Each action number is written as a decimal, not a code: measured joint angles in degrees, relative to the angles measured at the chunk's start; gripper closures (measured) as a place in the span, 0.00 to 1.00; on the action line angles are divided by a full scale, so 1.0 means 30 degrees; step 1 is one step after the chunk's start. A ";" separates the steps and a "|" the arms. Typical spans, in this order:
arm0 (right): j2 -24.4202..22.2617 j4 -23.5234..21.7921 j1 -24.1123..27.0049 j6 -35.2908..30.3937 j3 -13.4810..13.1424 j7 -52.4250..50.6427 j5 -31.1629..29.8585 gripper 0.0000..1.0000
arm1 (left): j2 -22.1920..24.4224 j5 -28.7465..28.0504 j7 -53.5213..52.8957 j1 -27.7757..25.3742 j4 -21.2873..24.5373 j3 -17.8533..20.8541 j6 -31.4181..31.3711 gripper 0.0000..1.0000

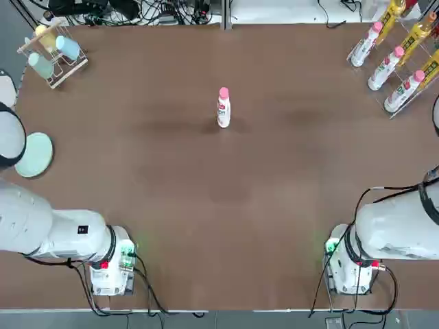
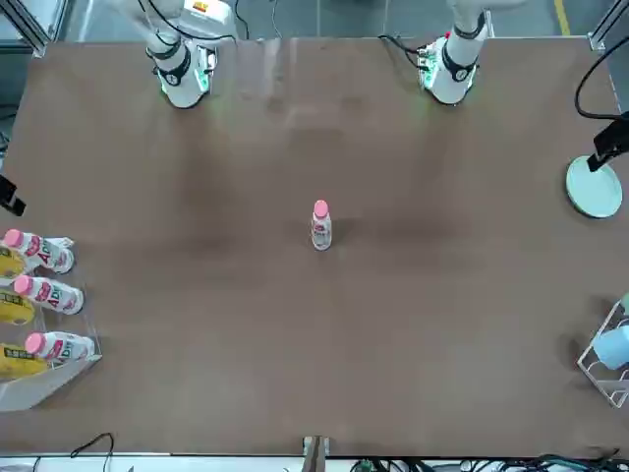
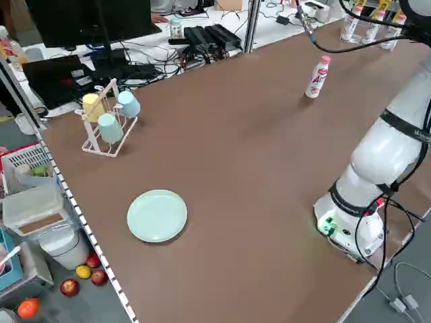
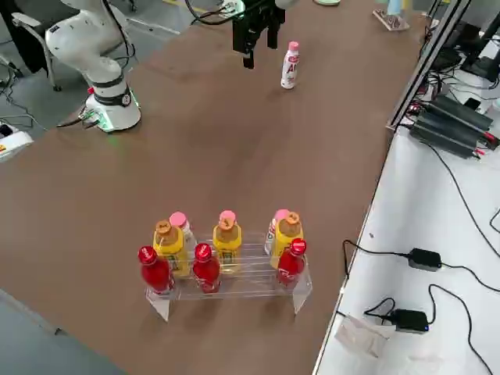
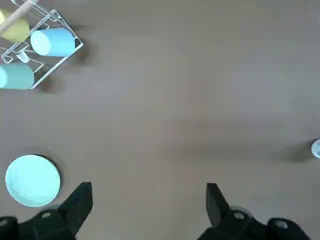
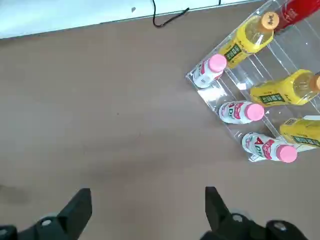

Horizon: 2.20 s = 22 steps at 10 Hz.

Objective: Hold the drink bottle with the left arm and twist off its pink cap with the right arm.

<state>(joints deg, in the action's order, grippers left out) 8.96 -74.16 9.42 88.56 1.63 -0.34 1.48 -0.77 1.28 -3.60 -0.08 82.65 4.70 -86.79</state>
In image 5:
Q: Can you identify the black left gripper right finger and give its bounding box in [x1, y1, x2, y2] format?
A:
[197, 182, 311, 240]

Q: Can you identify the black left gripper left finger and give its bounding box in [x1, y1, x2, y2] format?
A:
[0, 181, 94, 240]

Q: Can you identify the mint green plate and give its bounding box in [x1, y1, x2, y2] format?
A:
[5, 154, 61, 208]

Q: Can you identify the pale green cup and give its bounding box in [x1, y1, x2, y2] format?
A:
[0, 62, 35, 90]

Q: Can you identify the yellow cup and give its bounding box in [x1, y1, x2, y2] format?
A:
[0, 9, 31, 43]

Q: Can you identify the light blue cup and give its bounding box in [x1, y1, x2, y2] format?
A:
[30, 27, 77, 58]

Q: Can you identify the white drink bottle pink label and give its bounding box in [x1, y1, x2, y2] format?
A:
[311, 139, 320, 160]

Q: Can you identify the white wire cup rack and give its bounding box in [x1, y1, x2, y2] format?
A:
[0, 0, 84, 90]

